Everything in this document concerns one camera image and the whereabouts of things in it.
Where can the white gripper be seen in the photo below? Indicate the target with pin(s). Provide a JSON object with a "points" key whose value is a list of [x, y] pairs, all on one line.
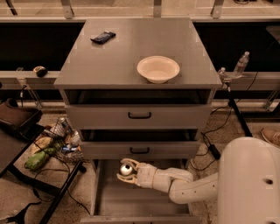
{"points": [[144, 175]]}

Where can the green soda can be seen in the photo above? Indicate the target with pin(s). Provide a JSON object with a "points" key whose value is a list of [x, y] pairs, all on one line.
{"points": [[126, 170]]}

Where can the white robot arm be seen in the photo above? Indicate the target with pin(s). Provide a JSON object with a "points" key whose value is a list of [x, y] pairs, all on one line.
{"points": [[246, 186]]}

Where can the grey bottom drawer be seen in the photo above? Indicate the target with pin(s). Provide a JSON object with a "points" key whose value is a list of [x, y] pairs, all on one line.
{"points": [[116, 202]]}

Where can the grey drawer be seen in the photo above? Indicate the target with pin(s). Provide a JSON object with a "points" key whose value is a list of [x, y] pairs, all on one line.
{"points": [[137, 109], [116, 202], [140, 144]]}

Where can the grey middle drawer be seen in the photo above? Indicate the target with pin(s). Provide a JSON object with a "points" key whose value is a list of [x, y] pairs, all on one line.
{"points": [[140, 144]]}

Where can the grey top drawer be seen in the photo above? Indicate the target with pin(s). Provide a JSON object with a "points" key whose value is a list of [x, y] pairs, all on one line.
{"points": [[137, 109]]}

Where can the grey drawer cabinet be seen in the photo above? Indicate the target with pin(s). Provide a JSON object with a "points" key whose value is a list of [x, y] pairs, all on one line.
{"points": [[138, 88]]}

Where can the green chip bag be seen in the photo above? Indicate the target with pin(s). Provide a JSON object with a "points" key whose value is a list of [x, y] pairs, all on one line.
{"points": [[42, 153]]}

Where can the white paper bowl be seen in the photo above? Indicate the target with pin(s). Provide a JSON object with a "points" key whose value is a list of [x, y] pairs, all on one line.
{"points": [[158, 69]]}

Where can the dark brown bag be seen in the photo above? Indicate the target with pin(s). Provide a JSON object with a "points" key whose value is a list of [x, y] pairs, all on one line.
{"points": [[18, 121]]}

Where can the dark side table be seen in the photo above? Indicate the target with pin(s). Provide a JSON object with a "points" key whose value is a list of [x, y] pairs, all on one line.
{"points": [[13, 145]]}

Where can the black tripod stand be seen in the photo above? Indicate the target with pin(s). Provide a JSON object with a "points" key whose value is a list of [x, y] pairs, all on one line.
{"points": [[226, 80]]}

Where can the small black round device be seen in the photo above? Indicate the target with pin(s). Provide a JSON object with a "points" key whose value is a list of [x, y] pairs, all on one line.
{"points": [[40, 71]]}

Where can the tan shoe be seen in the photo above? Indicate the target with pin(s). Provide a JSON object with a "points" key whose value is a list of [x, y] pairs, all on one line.
{"points": [[271, 136]]}

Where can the clear plastic water bottle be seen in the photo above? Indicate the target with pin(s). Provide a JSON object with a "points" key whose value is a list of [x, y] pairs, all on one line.
{"points": [[241, 65]]}

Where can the wire basket of snacks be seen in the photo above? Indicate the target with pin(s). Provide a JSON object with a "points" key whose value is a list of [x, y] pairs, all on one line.
{"points": [[60, 141]]}

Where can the black power adapter with cable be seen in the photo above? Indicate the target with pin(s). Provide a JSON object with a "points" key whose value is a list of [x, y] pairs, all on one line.
{"points": [[210, 147]]}

